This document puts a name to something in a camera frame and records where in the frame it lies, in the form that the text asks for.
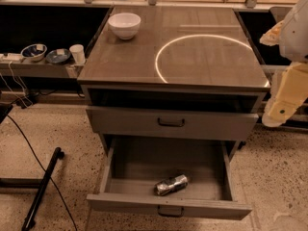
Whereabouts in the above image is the white power strip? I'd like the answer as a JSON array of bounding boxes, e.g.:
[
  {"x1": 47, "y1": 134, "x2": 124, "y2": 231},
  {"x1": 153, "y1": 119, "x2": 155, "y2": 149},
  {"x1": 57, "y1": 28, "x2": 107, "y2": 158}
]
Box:
[{"x1": 0, "y1": 53, "x2": 22, "y2": 63}]

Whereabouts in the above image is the white ceramic bowl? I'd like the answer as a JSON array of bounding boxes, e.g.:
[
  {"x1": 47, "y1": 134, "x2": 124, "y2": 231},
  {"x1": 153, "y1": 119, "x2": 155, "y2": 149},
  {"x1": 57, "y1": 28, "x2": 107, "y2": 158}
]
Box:
[{"x1": 108, "y1": 13, "x2": 141, "y2": 39}]

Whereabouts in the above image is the closed upper drawer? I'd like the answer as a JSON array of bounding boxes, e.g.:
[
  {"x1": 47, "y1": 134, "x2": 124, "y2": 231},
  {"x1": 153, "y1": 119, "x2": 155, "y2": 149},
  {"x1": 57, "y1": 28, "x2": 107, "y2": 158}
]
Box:
[{"x1": 87, "y1": 106, "x2": 258, "y2": 141}]

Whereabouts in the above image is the open bottom drawer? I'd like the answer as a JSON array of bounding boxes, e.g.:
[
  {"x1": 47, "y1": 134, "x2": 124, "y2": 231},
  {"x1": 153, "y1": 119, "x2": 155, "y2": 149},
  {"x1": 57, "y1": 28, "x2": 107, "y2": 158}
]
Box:
[{"x1": 87, "y1": 136, "x2": 251, "y2": 220}]

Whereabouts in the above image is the blue white small bowl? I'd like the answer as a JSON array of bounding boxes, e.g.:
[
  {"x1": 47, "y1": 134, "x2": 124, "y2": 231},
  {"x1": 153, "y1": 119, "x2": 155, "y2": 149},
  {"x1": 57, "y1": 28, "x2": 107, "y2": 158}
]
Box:
[{"x1": 21, "y1": 43, "x2": 47, "y2": 62}]

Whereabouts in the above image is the white paper cup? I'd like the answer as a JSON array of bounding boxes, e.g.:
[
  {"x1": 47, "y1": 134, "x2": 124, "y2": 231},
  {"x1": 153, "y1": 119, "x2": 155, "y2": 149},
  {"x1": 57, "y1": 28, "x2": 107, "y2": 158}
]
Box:
[{"x1": 69, "y1": 44, "x2": 86, "y2": 64}]

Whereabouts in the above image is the black floor cable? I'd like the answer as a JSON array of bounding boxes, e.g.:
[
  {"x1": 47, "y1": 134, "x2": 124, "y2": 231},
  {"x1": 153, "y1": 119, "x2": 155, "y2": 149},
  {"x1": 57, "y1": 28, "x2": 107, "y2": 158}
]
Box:
[{"x1": 6, "y1": 114, "x2": 79, "y2": 231}]

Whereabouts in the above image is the silver redbull can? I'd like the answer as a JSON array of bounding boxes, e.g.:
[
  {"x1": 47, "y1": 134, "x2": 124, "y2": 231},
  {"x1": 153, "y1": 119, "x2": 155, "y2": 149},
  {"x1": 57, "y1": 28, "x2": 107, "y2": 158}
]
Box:
[{"x1": 154, "y1": 174, "x2": 189, "y2": 196}]

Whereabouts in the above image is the black metal stand leg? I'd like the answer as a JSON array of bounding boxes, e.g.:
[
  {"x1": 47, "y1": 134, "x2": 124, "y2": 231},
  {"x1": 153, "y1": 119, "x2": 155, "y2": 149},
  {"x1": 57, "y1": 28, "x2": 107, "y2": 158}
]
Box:
[{"x1": 21, "y1": 147, "x2": 64, "y2": 231}]

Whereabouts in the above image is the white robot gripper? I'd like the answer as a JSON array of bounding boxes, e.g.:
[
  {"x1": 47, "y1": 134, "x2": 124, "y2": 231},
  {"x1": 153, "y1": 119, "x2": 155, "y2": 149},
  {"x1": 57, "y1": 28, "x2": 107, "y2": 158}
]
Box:
[{"x1": 259, "y1": 0, "x2": 308, "y2": 127}]

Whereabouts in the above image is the grey side shelf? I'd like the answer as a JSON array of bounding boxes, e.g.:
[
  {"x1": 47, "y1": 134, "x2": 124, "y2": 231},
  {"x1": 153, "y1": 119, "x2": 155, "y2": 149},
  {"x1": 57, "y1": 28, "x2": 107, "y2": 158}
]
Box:
[{"x1": 0, "y1": 61, "x2": 83, "y2": 79}]

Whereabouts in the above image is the grey drawer cabinet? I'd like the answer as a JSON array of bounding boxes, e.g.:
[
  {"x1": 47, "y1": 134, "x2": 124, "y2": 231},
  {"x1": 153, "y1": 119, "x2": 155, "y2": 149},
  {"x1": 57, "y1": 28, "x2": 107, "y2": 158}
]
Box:
[{"x1": 78, "y1": 7, "x2": 270, "y2": 154}]

